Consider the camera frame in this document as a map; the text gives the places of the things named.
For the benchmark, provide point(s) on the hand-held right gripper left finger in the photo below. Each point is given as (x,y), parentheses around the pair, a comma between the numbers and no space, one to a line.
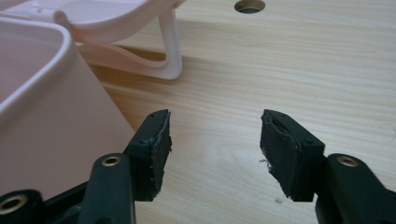
(149,161)

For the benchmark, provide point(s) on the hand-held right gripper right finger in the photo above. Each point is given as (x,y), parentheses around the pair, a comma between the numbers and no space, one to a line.
(289,161)

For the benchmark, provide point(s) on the pink plastic box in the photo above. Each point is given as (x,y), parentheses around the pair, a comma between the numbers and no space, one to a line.
(53,124)

